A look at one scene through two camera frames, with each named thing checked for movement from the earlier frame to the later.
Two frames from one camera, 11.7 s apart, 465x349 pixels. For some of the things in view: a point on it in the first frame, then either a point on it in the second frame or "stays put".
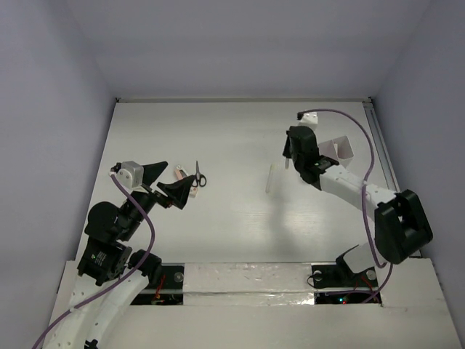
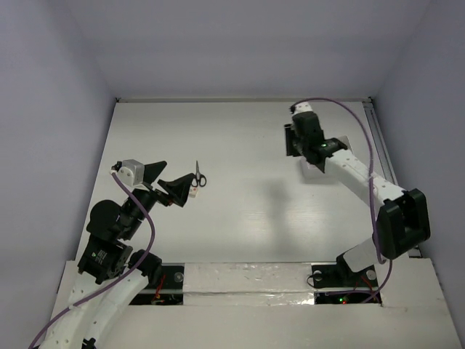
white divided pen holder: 338,148 to 310,174
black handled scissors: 198,177 stays put
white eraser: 193,192 stays put
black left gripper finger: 152,171 stays put
